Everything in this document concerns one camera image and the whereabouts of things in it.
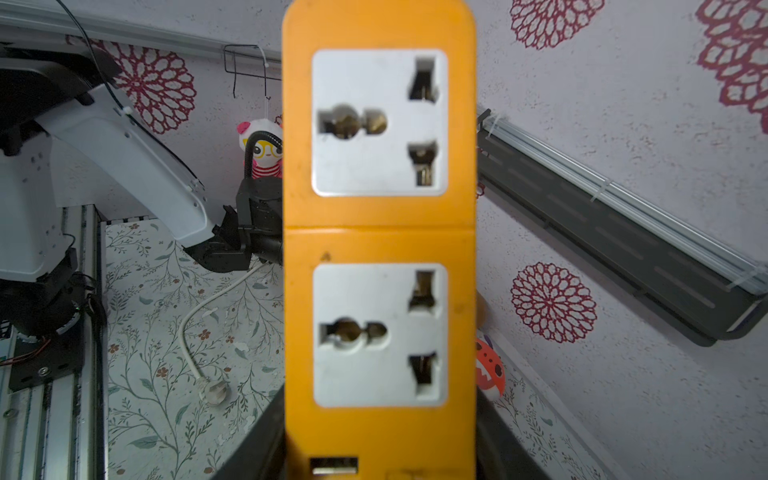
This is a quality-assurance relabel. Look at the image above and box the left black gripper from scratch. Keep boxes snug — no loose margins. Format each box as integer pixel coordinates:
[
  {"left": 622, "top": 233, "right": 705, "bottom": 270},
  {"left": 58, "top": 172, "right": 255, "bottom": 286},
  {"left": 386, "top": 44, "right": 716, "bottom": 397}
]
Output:
[{"left": 185, "top": 177, "right": 283, "bottom": 273}]

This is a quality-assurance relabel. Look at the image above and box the white power cord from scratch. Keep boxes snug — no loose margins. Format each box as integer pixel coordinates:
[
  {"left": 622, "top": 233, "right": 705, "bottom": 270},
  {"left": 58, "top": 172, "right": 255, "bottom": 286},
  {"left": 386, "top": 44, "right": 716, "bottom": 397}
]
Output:
[{"left": 177, "top": 263, "right": 271, "bottom": 406}]

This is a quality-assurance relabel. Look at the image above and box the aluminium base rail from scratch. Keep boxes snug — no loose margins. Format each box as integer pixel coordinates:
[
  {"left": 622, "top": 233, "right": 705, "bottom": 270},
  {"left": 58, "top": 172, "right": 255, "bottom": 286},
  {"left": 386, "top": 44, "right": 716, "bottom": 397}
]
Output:
[{"left": 1, "top": 205, "right": 107, "bottom": 479}]

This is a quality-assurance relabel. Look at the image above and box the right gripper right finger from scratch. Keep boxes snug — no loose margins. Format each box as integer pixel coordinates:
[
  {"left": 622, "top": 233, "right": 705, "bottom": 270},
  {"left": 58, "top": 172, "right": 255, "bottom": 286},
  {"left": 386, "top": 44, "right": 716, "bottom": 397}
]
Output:
[{"left": 476, "top": 401, "right": 549, "bottom": 480}]

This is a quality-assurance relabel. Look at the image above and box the black wire basket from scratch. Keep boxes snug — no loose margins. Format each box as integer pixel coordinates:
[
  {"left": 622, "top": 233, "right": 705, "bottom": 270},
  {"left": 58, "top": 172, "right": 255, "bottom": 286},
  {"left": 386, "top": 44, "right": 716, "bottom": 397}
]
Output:
[{"left": 221, "top": 43, "right": 282, "bottom": 100}]

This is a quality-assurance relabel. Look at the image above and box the pink white plush doll front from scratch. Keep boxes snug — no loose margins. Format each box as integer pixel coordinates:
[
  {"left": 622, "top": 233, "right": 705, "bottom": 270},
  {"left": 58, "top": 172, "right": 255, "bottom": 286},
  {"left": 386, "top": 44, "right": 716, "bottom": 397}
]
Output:
[{"left": 236, "top": 119, "right": 284, "bottom": 179}]

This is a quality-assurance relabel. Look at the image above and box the red shark plush toy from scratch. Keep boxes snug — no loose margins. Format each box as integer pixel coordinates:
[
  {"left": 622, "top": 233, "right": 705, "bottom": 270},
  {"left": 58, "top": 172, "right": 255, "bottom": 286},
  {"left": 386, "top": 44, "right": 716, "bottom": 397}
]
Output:
[{"left": 475, "top": 337, "right": 506, "bottom": 402}]

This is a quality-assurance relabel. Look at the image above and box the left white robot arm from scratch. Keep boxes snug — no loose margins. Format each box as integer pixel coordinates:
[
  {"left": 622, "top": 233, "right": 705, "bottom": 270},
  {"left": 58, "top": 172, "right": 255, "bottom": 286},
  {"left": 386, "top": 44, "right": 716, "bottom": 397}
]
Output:
[{"left": 1, "top": 42, "right": 283, "bottom": 337}]

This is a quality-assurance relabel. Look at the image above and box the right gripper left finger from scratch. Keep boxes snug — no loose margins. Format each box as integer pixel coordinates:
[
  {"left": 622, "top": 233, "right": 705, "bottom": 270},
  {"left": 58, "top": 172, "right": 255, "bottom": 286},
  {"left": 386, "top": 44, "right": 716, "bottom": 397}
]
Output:
[{"left": 213, "top": 387, "right": 287, "bottom": 480}]

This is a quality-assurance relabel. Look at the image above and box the grey wall shelf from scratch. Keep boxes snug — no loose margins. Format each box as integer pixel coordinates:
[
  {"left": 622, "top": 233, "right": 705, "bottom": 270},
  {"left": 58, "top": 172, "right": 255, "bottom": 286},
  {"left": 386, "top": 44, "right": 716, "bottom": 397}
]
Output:
[{"left": 477, "top": 107, "right": 767, "bottom": 347}]

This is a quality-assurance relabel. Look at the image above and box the orange power strip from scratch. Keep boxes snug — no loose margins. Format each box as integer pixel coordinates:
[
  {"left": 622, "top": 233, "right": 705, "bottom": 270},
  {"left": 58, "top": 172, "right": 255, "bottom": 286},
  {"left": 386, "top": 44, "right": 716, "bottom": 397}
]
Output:
[{"left": 282, "top": 1, "right": 477, "bottom": 479}]

